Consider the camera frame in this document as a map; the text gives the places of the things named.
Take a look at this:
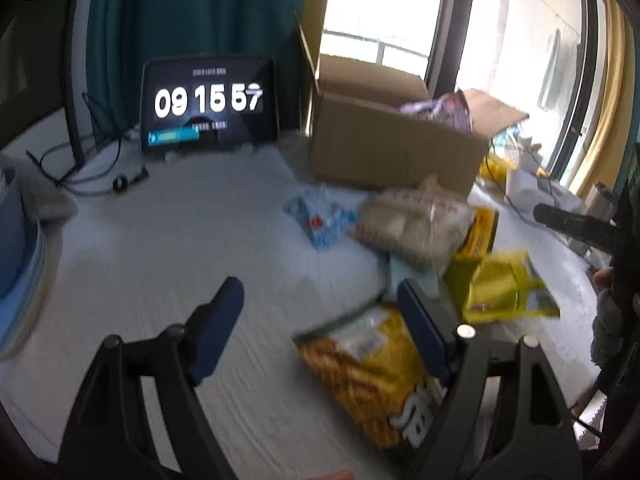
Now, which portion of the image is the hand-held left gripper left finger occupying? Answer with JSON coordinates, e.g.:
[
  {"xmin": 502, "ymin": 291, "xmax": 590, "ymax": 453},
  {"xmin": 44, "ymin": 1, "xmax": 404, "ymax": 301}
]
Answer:
[{"xmin": 57, "ymin": 276, "xmax": 246, "ymax": 480}]

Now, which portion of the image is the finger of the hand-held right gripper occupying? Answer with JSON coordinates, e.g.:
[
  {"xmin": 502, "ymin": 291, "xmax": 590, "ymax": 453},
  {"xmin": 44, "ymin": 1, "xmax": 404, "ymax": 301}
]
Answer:
[{"xmin": 532, "ymin": 202, "xmax": 622, "ymax": 255}]

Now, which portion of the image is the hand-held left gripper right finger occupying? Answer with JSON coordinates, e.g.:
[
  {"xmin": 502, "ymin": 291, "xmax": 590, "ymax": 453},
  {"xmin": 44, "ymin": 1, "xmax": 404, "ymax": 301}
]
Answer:
[{"xmin": 396, "ymin": 279, "xmax": 583, "ymax": 480}]

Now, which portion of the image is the yellow lattice chips packet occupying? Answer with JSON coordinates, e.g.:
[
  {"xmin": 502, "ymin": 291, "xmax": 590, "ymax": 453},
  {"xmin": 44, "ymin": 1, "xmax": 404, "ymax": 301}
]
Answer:
[{"xmin": 292, "ymin": 302, "xmax": 451, "ymax": 453}]

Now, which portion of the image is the white bread packet orange print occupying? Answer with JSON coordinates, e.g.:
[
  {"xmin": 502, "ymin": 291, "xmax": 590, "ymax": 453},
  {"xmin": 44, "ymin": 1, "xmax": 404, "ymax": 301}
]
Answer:
[{"xmin": 352, "ymin": 175, "xmax": 476, "ymax": 276}]

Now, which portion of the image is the purple snack packet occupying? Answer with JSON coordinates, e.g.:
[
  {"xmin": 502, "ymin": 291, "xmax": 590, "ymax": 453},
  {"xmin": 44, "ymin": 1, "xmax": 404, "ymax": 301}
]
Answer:
[{"xmin": 400, "ymin": 92, "xmax": 473, "ymax": 133}]

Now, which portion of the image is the cardboard box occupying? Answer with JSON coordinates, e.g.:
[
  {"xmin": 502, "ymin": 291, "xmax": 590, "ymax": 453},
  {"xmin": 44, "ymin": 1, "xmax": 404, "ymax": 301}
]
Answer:
[{"xmin": 295, "ymin": 12, "xmax": 531, "ymax": 198}]

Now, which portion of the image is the light teal packet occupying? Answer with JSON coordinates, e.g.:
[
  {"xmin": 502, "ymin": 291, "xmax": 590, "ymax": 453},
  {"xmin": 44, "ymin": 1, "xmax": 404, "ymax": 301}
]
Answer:
[{"xmin": 387, "ymin": 255, "xmax": 443, "ymax": 307}]

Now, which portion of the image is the white charger box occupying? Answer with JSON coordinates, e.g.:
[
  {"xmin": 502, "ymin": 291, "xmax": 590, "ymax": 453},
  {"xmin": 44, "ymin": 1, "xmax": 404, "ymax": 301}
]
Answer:
[{"xmin": 505, "ymin": 169, "xmax": 543, "ymax": 202}]

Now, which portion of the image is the yellow snack packet blue label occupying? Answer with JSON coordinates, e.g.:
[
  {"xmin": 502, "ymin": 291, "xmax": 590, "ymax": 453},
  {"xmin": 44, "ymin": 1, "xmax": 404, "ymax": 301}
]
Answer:
[{"xmin": 445, "ymin": 250, "xmax": 561, "ymax": 325}]

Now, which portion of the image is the yellow and brown snack packet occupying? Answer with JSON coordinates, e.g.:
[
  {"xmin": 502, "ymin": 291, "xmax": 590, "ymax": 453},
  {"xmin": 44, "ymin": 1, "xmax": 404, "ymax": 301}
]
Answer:
[{"xmin": 452, "ymin": 205, "xmax": 501, "ymax": 261}]

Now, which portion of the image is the yellow plastic bag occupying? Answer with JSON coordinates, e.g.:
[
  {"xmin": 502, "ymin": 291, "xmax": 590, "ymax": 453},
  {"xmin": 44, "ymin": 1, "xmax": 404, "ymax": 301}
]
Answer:
[{"xmin": 480, "ymin": 152, "xmax": 513, "ymax": 182}]

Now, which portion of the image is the yellow curtain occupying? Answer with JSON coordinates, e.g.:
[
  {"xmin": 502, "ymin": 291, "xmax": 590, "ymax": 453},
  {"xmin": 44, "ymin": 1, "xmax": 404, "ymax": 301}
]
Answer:
[{"xmin": 570, "ymin": 0, "xmax": 637, "ymax": 201}]

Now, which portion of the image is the blue candy packet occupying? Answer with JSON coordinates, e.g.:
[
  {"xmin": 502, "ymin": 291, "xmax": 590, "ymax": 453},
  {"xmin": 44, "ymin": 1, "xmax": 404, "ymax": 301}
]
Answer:
[{"xmin": 282, "ymin": 185, "xmax": 361, "ymax": 253}]

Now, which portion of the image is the light blue hanging garment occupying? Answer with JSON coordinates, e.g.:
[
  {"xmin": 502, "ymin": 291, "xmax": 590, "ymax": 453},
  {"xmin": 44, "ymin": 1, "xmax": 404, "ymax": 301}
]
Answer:
[{"xmin": 537, "ymin": 30, "xmax": 563, "ymax": 111}]

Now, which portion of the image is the blue round container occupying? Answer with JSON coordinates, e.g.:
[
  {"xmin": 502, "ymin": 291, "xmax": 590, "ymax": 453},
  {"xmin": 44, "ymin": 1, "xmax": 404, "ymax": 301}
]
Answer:
[{"xmin": 0, "ymin": 160, "xmax": 48, "ymax": 361}]

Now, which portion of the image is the tablet with clock display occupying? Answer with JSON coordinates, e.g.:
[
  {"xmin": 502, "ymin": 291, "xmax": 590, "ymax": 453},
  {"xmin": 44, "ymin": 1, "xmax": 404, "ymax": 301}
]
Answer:
[{"xmin": 140, "ymin": 57, "xmax": 278, "ymax": 157}]

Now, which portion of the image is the black stand pole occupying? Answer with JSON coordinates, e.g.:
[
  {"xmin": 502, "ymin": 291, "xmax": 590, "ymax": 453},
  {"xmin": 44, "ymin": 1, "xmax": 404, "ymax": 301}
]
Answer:
[{"xmin": 64, "ymin": 0, "xmax": 90, "ymax": 172}]

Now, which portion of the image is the teal curtain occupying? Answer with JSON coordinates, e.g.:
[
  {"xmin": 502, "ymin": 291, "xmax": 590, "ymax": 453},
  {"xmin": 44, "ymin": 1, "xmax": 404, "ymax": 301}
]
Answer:
[{"xmin": 85, "ymin": 0, "xmax": 311, "ymax": 136}]

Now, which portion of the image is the black cable with plug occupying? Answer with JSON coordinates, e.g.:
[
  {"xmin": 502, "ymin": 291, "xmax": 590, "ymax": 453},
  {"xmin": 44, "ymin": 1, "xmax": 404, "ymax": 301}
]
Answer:
[{"xmin": 27, "ymin": 92, "xmax": 151, "ymax": 197}]

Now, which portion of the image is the black window frame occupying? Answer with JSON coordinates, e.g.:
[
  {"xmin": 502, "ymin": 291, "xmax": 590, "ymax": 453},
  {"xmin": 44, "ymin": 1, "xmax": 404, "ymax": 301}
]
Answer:
[{"xmin": 422, "ymin": 0, "xmax": 601, "ymax": 176}]

